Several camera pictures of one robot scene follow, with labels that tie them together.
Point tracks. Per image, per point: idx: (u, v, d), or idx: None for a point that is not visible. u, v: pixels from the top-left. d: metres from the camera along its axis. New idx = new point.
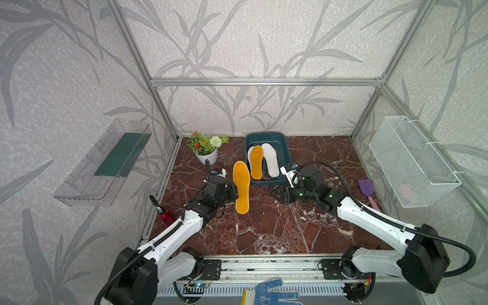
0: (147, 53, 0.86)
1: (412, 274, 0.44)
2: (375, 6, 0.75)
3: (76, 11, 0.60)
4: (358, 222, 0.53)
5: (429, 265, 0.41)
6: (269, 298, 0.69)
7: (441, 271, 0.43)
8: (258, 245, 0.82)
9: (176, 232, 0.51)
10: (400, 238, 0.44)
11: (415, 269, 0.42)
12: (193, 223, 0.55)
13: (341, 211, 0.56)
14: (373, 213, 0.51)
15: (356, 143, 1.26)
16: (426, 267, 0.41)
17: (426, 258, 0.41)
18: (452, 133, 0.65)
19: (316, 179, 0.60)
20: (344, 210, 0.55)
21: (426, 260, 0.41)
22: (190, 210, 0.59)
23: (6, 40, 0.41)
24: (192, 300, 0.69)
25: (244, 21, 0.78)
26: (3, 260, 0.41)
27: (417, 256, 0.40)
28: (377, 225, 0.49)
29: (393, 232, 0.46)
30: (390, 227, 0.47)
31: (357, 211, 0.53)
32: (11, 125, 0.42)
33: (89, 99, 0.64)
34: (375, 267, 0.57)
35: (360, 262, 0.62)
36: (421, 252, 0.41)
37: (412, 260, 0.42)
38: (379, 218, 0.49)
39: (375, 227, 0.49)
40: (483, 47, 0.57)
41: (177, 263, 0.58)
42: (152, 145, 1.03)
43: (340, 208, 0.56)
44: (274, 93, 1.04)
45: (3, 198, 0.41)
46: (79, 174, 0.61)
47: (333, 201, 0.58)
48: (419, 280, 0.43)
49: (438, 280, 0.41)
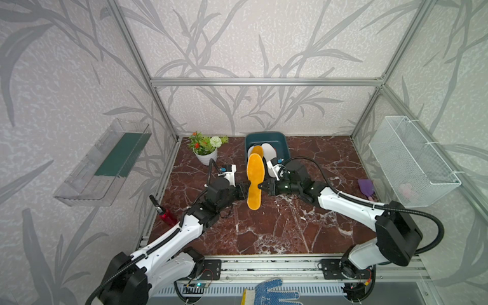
0: (147, 53, 0.86)
1: (386, 250, 0.46)
2: (375, 6, 0.75)
3: (77, 11, 0.60)
4: (335, 208, 0.58)
5: (400, 237, 0.44)
6: (269, 298, 0.69)
7: (412, 243, 0.45)
8: (258, 245, 0.82)
9: (173, 241, 0.49)
10: (371, 216, 0.47)
11: (387, 243, 0.45)
12: (191, 231, 0.53)
13: (322, 201, 0.60)
14: (346, 195, 0.56)
15: (356, 143, 1.26)
16: (396, 240, 0.44)
17: (395, 231, 0.44)
18: (451, 133, 0.66)
19: (301, 173, 0.63)
20: (323, 197, 0.59)
21: (395, 233, 0.44)
22: (190, 215, 0.57)
23: (6, 40, 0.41)
24: (192, 300, 0.69)
25: (244, 21, 0.78)
26: (3, 260, 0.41)
27: (386, 230, 0.43)
28: (351, 207, 0.52)
29: (365, 211, 0.49)
30: (362, 206, 0.51)
31: (333, 196, 0.58)
32: (11, 125, 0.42)
33: (89, 99, 0.64)
34: (367, 260, 0.58)
35: (356, 259, 0.63)
36: (391, 226, 0.44)
37: (383, 235, 0.45)
38: (352, 200, 0.54)
39: (349, 210, 0.53)
40: (483, 47, 0.57)
41: (174, 267, 0.57)
42: (152, 145, 1.03)
43: (319, 197, 0.60)
44: (274, 93, 1.04)
45: (4, 198, 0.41)
46: (79, 174, 0.61)
47: (314, 192, 0.62)
48: (393, 255, 0.46)
49: (410, 253, 0.45)
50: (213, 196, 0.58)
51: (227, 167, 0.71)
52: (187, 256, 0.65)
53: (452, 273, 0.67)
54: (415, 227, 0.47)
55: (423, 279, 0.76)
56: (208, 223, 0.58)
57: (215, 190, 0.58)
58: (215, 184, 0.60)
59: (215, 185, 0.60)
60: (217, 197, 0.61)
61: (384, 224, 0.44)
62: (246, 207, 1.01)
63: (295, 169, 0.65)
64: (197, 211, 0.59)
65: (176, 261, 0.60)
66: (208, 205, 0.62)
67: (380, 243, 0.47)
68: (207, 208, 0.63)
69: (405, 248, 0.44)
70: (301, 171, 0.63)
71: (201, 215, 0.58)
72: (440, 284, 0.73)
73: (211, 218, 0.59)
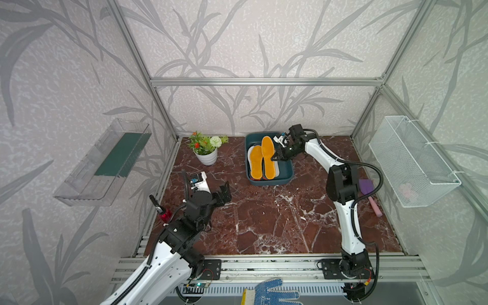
0: (147, 53, 0.86)
1: (330, 189, 0.65)
2: (375, 5, 0.74)
3: (77, 11, 0.60)
4: (312, 154, 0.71)
5: (340, 182, 0.62)
6: (269, 298, 0.69)
7: (348, 189, 0.64)
8: (258, 245, 0.82)
9: (142, 281, 0.45)
10: (330, 163, 0.65)
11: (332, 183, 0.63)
12: (164, 263, 0.48)
13: (307, 146, 0.77)
14: (325, 146, 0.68)
15: (356, 143, 1.26)
16: (336, 182, 0.62)
17: (340, 176, 0.62)
18: (451, 133, 0.66)
19: (297, 128, 0.86)
20: (309, 143, 0.76)
21: (338, 177, 0.62)
22: (163, 241, 0.51)
23: (6, 40, 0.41)
24: (192, 300, 0.69)
25: (244, 20, 0.78)
26: (3, 260, 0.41)
27: (332, 172, 0.61)
28: (322, 153, 0.70)
29: (329, 159, 0.67)
30: (328, 155, 0.68)
31: (314, 143, 0.75)
32: (11, 125, 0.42)
33: (89, 99, 0.64)
34: (345, 232, 0.66)
35: (346, 246, 0.67)
36: (338, 173, 0.62)
37: (331, 176, 0.63)
38: (326, 150, 0.71)
39: (320, 157, 0.71)
40: (483, 47, 0.57)
41: (164, 286, 0.56)
42: (152, 145, 1.03)
43: (306, 142, 0.77)
44: (274, 93, 1.04)
45: (4, 198, 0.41)
46: (79, 174, 0.61)
47: (304, 138, 0.78)
48: (332, 194, 0.65)
49: (344, 194, 0.64)
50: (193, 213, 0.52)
51: (197, 177, 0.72)
52: (180, 261, 0.64)
53: (452, 273, 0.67)
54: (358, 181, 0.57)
55: (423, 279, 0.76)
56: (186, 243, 0.51)
57: (196, 206, 0.52)
58: (194, 200, 0.53)
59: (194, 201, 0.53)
60: (200, 213, 0.54)
61: (335, 169, 0.62)
62: (246, 206, 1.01)
63: (293, 126, 0.88)
64: (172, 232, 0.52)
65: (168, 274, 0.59)
66: (189, 223, 0.55)
67: (328, 184, 0.65)
68: (187, 227, 0.55)
69: (340, 190, 0.63)
70: (298, 127, 0.86)
71: (177, 236, 0.51)
72: (440, 285, 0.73)
73: (190, 238, 0.52)
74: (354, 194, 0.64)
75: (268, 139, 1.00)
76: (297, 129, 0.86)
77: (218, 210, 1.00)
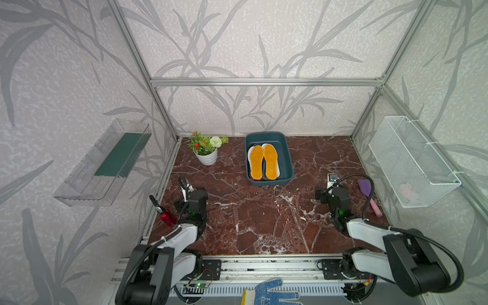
0: (147, 53, 0.86)
1: (399, 276, 0.44)
2: (375, 6, 0.75)
3: (77, 11, 0.60)
4: (358, 236, 0.61)
5: (408, 259, 0.44)
6: (269, 298, 0.69)
7: (430, 278, 0.42)
8: (258, 245, 0.82)
9: (182, 232, 0.57)
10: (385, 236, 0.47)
11: (396, 263, 0.44)
12: (190, 230, 0.61)
13: (350, 227, 0.64)
14: (370, 222, 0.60)
15: (356, 143, 1.26)
16: (401, 258, 0.44)
17: (403, 250, 0.45)
18: (451, 133, 0.66)
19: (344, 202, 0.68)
20: (351, 225, 0.63)
21: (401, 251, 0.45)
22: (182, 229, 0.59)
23: (6, 40, 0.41)
24: (192, 300, 0.69)
25: (244, 21, 0.78)
26: (3, 259, 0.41)
27: (391, 244, 0.45)
28: (365, 226, 0.58)
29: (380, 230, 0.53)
30: (373, 230, 0.54)
31: (358, 221, 0.63)
32: (11, 125, 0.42)
33: (89, 99, 0.64)
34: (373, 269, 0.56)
35: (359, 264, 0.62)
36: (397, 242, 0.46)
37: (388, 249, 0.46)
38: (372, 224, 0.57)
39: (368, 237, 0.56)
40: (483, 47, 0.57)
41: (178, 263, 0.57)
42: (152, 145, 1.03)
43: (349, 225, 0.64)
44: (274, 93, 1.04)
45: (4, 198, 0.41)
46: (79, 174, 0.61)
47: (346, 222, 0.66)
48: (405, 282, 0.43)
49: (425, 286, 0.41)
50: (196, 206, 0.67)
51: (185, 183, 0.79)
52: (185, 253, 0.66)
53: (452, 274, 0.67)
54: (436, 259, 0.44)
55: None
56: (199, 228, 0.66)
57: (196, 200, 0.67)
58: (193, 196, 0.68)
59: (194, 197, 0.68)
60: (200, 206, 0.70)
61: (393, 239, 0.46)
62: (246, 207, 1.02)
63: (340, 197, 0.69)
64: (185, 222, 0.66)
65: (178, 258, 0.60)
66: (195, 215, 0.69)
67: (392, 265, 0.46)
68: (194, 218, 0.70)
69: (419, 279, 0.42)
70: (345, 201, 0.68)
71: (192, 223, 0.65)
72: None
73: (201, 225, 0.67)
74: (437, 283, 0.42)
75: (271, 147, 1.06)
76: (344, 203, 0.68)
77: (218, 210, 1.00)
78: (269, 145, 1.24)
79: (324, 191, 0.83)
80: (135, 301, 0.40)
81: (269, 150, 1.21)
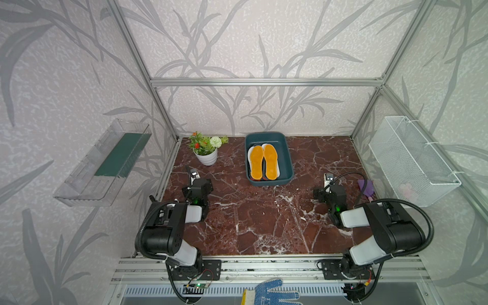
0: (147, 53, 0.86)
1: (379, 237, 0.49)
2: (375, 6, 0.75)
3: (77, 12, 0.60)
4: (351, 223, 0.65)
5: (382, 217, 0.50)
6: (269, 298, 0.69)
7: (406, 236, 0.46)
8: (258, 245, 0.82)
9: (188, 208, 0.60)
10: None
11: (375, 224, 0.50)
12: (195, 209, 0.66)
13: (344, 218, 0.68)
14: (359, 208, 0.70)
15: (356, 143, 1.26)
16: (376, 216, 0.50)
17: (379, 211, 0.51)
18: (452, 133, 0.65)
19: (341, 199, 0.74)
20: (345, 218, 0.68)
21: (377, 211, 0.51)
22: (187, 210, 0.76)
23: (6, 40, 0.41)
24: (192, 300, 0.69)
25: (244, 21, 0.78)
26: (3, 260, 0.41)
27: (368, 206, 0.52)
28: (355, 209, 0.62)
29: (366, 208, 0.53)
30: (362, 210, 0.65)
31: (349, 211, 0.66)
32: (10, 125, 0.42)
33: (89, 100, 0.64)
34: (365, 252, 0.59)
35: (355, 254, 0.64)
36: (373, 206, 0.52)
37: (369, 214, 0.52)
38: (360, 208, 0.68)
39: (361, 220, 0.60)
40: (483, 47, 0.57)
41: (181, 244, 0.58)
42: (152, 145, 1.03)
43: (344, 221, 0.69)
44: (274, 93, 1.04)
45: (4, 199, 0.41)
46: (79, 174, 0.61)
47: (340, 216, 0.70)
48: (384, 242, 0.47)
49: (401, 243, 0.46)
50: (197, 192, 0.73)
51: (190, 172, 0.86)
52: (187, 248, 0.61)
53: (452, 274, 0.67)
54: (412, 220, 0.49)
55: (423, 279, 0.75)
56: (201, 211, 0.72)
57: (198, 188, 0.72)
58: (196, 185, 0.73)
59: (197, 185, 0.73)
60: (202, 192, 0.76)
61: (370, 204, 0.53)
62: (246, 207, 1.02)
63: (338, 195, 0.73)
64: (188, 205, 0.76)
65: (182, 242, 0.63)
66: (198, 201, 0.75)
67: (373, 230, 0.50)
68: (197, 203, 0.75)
69: (396, 236, 0.46)
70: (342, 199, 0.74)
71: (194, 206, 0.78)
72: (440, 285, 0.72)
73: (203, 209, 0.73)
74: (412, 238, 0.46)
75: (271, 147, 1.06)
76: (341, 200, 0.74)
77: (218, 210, 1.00)
78: (269, 145, 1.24)
79: (321, 190, 0.88)
80: (150, 244, 0.45)
81: (269, 150, 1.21)
